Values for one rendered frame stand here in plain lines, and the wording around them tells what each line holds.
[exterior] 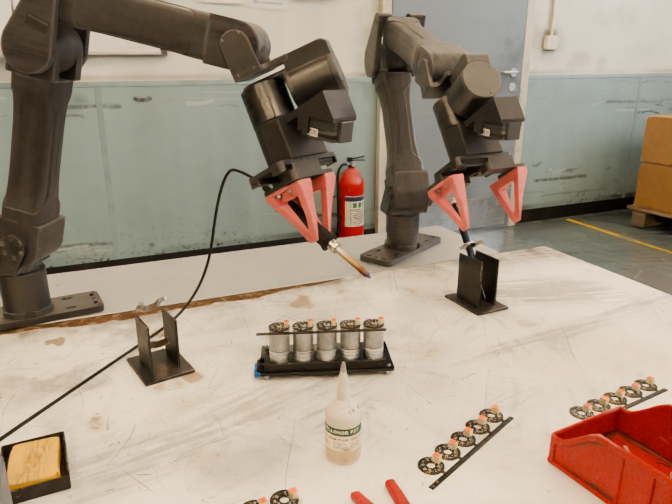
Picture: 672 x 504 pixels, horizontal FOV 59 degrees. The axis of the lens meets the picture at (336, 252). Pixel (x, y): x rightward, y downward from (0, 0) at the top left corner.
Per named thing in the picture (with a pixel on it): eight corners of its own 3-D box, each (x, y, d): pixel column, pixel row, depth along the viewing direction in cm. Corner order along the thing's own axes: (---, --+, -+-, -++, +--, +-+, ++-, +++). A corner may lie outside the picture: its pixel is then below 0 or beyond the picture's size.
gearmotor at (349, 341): (338, 357, 74) (338, 319, 72) (358, 356, 74) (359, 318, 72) (340, 367, 71) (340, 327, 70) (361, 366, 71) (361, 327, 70)
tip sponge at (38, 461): (3, 458, 57) (0, 444, 57) (66, 442, 59) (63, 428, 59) (1, 508, 51) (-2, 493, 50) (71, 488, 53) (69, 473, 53)
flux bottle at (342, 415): (321, 463, 56) (320, 368, 53) (330, 441, 59) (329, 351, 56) (356, 468, 56) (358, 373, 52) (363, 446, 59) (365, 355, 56)
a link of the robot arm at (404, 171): (432, 205, 110) (410, 37, 114) (398, 207, 108) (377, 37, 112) (420, 212, 116) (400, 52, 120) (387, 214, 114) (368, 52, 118)
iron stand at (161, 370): (182, 380, 78) (162, 309, 79) (201, 368, 70) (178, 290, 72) (135, 394, 74) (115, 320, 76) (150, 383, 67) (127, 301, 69)
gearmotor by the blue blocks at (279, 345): (270, 360, 73) (268, 321, 71) (290, 359, 73) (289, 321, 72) (269, 370, 71) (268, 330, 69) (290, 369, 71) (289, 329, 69)
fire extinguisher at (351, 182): (334, 245, 365) (334, 155, 348) (357, 242, 371) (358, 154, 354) (344, 252, 352) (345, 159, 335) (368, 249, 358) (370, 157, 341)
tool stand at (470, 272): (482, 318, 97) (461, 254, 99) (521, 304, 88) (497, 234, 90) (453, 325, 94) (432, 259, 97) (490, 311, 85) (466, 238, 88)
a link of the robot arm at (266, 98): (313, 122, 77) (294, 72, 77) (302, 115, 71) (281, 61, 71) (266, 143, 78) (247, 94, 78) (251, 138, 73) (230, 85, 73)
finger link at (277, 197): (358, 225, 75) (331, 155, 75) (320, 237, 70) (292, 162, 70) (322, 241, 80) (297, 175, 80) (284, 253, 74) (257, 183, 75)
